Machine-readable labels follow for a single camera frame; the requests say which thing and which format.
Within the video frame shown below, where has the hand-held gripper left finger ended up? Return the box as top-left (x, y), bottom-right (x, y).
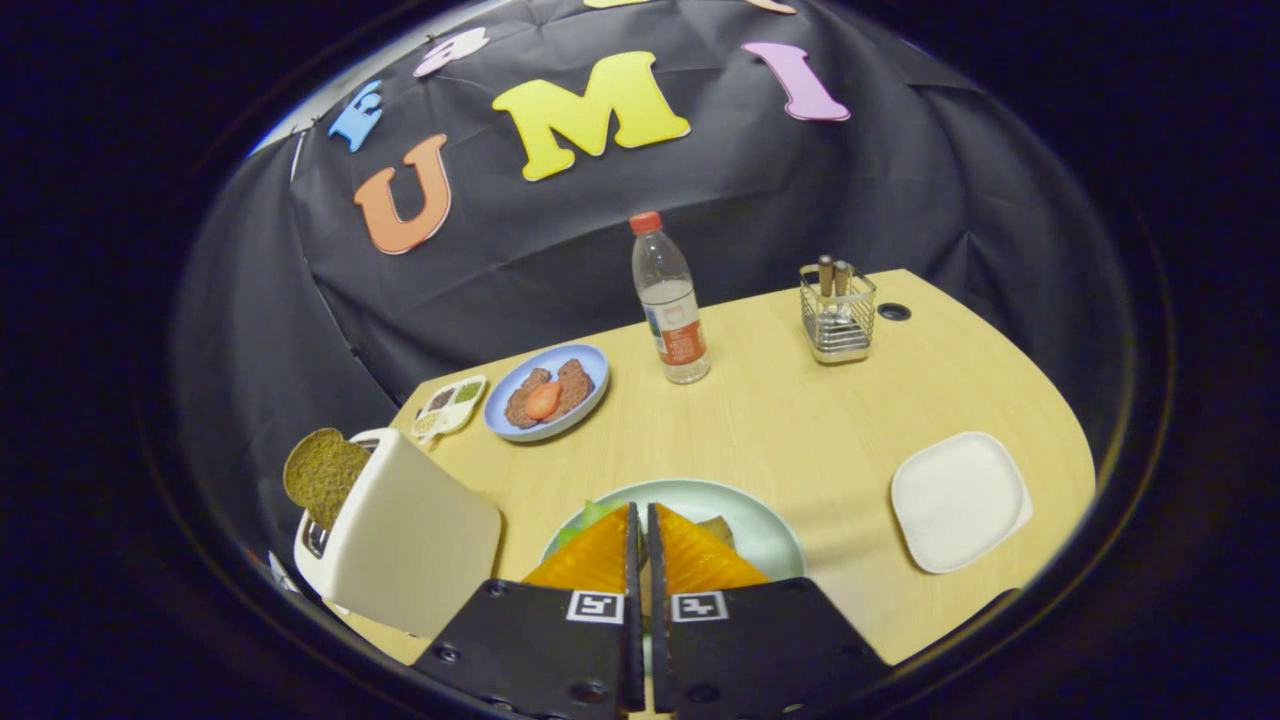
top-left (412, 502), bottom-right (647, 720)

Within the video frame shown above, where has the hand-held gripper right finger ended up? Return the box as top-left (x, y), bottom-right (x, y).
top-left (646, 502), bottom-right (891, 720)

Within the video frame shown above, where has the green lettuce leaf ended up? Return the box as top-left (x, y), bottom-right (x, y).
top-left (553, 498), bottom-right (629, 549)

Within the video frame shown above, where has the brown toast slice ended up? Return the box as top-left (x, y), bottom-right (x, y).
top-left (283, 428), bottom-right (373, 531)

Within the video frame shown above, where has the pale green round plate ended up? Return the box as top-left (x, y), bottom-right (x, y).
top-left (540, 478), bottom-right (807, 591)

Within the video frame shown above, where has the white toaster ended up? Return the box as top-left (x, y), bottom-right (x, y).
top-left (293, 427), bottom-right (503, 639)

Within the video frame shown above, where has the brown meat patty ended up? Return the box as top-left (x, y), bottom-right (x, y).
top-left (550, 358), bottom-right (596, 416)
top-left (505, 368), bottom-right (551, 429)

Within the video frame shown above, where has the white square plate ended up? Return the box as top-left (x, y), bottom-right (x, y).
top-left (890, 431), bottom-right (1034, 575)

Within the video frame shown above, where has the white divided condiment tray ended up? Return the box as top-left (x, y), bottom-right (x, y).
top-left (411, 375), bottom-right (489, 444)

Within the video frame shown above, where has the blue plate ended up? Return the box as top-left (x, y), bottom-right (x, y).
top-left (483, 343), bottom-right (611, 443)

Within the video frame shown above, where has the clear water bottle red cap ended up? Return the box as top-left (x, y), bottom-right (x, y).
top-left (629, 211), bottom-right (712, 386)

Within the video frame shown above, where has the black backdrop cloth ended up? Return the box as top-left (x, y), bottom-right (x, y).
top-left (170, 0), bottom-right (1136, 561)

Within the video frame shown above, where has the wire cutlery holder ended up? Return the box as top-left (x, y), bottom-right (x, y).
top-left (798, 255), bottom-right (878, 365)

